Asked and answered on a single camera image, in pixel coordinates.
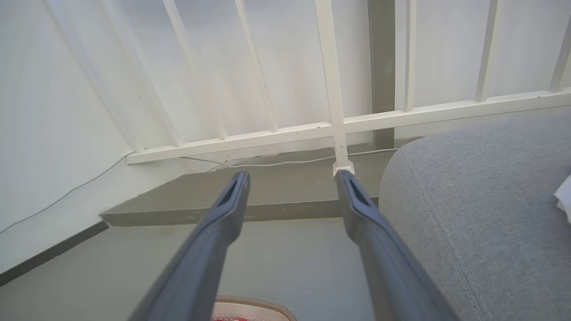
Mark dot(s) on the grey fabric sofa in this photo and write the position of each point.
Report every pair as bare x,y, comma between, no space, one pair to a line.
482,223

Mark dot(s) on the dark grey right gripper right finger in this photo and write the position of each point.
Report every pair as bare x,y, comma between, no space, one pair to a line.
388,263

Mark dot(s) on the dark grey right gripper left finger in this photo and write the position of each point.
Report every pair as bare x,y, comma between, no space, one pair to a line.
200,254

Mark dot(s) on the cream perforated laundry basket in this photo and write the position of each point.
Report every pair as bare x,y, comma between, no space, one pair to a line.
254,310

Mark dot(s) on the white cloth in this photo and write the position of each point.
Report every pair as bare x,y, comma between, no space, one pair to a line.
564,198

